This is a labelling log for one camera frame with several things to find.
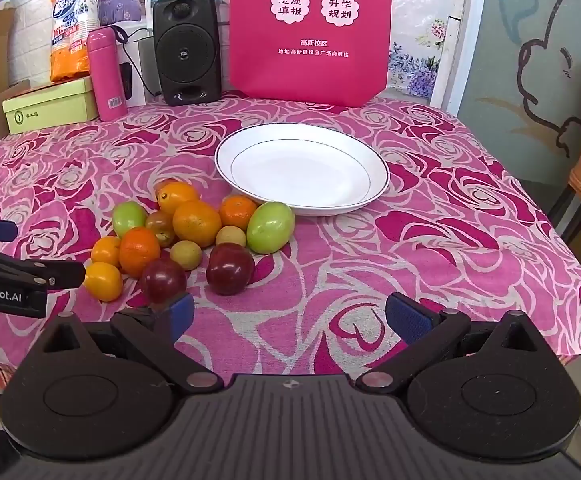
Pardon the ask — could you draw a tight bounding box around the pink rose tablecloth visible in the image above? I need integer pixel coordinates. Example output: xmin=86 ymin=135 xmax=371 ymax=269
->
xmin=0 ymin=89 xmax=581 ymax=401

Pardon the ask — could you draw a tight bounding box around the tangerine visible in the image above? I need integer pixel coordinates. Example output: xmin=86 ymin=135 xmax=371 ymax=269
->
xmin=219 ymin=194 xmax=258 ymax=231

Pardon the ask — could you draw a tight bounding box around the small yellow green fruit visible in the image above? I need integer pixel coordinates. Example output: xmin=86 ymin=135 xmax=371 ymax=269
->
xmin=170 ymin=240 xmax=202 ymax=271
xmin=215 ymin=225 xmax=247 ymax=248

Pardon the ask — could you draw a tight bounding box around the orange paper cup package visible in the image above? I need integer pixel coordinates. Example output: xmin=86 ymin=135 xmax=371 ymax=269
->
xmin=49 ymin=0 xmax=102 ymax=83

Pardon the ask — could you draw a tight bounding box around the black speaker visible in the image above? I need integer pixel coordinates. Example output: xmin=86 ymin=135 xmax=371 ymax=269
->
xmin=152 ymin=0 xmax=222 ymax=107

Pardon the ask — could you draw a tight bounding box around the oval orange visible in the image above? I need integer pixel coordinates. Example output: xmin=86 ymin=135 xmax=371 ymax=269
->
xmin=157 ymin=182 xmax=201 ymax=216

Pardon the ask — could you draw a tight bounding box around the magenta tote bag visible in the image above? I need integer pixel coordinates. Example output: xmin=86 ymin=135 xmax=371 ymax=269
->
xmin=228 ymin=0 xmax=395 ymax=108

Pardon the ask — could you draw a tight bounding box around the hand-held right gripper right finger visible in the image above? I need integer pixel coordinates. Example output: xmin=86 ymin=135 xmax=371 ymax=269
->
xmin=355 ymin=291 xmax=546 ymax=391

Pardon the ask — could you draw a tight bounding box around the pink thermos bottle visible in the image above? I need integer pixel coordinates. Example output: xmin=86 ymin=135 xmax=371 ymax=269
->
xmin=86 ymin=27 xmax=130 ymax=122

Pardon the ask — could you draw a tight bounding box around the glass door with cartoon drawing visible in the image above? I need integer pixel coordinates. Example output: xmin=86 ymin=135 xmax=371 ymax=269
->
xmin=451 ymin=0 xmax=581 ymax=201

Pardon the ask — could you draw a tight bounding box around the large green fruit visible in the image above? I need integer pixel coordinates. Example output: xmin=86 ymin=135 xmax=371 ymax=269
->
xmin=246 ymin=201 xmax=295 ymax=255

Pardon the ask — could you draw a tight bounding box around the deep orange orange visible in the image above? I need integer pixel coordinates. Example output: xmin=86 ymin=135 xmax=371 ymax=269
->
xmin=119 ymin=227 xmax=162 ymax=278

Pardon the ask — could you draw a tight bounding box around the small orange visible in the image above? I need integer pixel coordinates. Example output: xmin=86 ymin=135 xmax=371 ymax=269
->
xmin=91 ymin=236 xmax=122 ymax=268

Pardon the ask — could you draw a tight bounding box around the white plate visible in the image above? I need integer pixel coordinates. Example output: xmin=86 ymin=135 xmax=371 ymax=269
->
xmin=214 ymin=122 xmax=390 ymax=217

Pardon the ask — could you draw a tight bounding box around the yellow orange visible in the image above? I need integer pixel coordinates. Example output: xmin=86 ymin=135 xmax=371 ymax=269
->
xmin=83 ymin=262 xmax=124 ymax=303

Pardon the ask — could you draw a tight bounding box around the light green cardboard box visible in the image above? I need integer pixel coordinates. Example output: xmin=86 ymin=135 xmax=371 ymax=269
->
xmin=2 ymin=75 xmax=98 ymax=136

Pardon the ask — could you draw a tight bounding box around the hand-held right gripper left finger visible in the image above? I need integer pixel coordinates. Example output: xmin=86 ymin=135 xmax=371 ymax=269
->
xmin=35 ymin=292 xmax=224 ymax=393

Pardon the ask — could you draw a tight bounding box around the small reddish green fruit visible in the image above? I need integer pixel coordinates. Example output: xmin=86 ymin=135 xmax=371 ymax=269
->
xmin=145 ymin=211 xmax=177 ymax=247

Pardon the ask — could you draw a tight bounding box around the dark red plum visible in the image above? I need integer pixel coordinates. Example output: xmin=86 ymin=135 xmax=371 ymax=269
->
xmin=206 ymin=243 xmax=255 ymax=296
xmin=140 ymin=258 xmax=188 ymax=305

